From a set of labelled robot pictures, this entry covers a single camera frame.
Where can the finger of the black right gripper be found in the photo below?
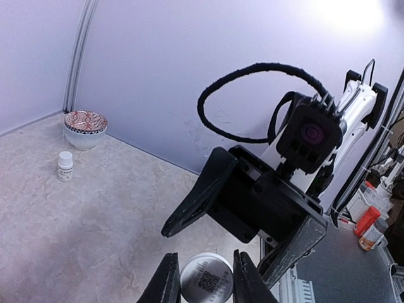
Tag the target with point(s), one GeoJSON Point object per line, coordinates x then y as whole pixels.
{"type": "Point", "coordinates": [214, 176]}
{"type": "Point", "coordinates": [281, 258]}

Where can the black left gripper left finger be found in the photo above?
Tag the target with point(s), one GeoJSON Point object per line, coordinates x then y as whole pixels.
{"type": "Point", "coordinates": [164, 286]}

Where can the right aluminium frame post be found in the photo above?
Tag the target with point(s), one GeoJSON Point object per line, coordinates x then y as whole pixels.
{"type": "Point", "coordinates": [83, 30]}

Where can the red patterned ceramic bowl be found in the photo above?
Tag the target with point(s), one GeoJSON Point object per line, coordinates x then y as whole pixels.
{"type": "Point", "coordinates": [84, 129]}

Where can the white pill bottle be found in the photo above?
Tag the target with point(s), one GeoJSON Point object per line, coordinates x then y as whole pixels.
{"type": "Point", "coordinates": [207, 277]}
{"type": "Point", "coordinates": [65, 166]}

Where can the clear orange pill bottle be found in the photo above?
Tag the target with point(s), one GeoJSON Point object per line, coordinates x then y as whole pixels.
{"type": "Point", "coordinates": [374, 236]}

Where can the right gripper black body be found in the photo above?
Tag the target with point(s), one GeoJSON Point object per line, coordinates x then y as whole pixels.
{"type": "Point", "coordinates": [256, 199]}

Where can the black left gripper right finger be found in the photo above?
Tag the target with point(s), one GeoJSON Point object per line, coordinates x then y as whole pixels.
{"type": "Point", "coordinates": [249, 287]}

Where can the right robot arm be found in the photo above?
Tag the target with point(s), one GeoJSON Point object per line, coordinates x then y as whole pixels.
{"type": "Point", "coordinates": [276, 195]}

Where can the orange capped bottle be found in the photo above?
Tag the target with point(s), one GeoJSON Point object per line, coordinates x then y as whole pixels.
{"type": "Point", "coordinates": [368, 218]}

